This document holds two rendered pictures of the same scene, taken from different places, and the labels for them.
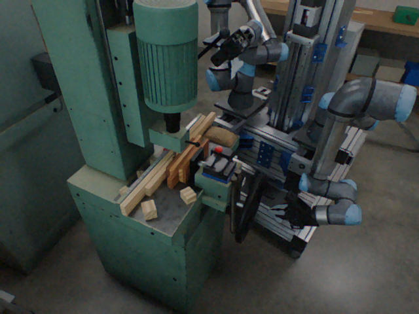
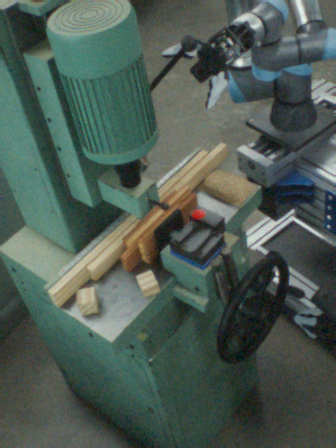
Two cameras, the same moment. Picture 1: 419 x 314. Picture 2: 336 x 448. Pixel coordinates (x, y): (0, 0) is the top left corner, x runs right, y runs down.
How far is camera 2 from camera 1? 0.51 m
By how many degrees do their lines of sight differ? 18
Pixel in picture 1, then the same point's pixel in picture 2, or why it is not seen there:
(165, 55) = (91, 91)
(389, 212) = not seen: outside the picture
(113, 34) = (31, 60)
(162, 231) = (100, 333)
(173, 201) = (127, 290)
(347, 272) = not seen: outside the picture
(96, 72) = (16, 108)
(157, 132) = (108, 186)
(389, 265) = not seen: outside the picture
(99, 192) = (37, 269)
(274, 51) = (312, 45)
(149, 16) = (61, 46)
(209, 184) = (181, 268)
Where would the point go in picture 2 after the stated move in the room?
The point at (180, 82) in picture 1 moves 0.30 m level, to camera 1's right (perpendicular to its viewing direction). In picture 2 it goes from (117, 124) to (263, 132)
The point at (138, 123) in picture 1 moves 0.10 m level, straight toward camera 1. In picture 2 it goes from (79, 174) to (76, 202)
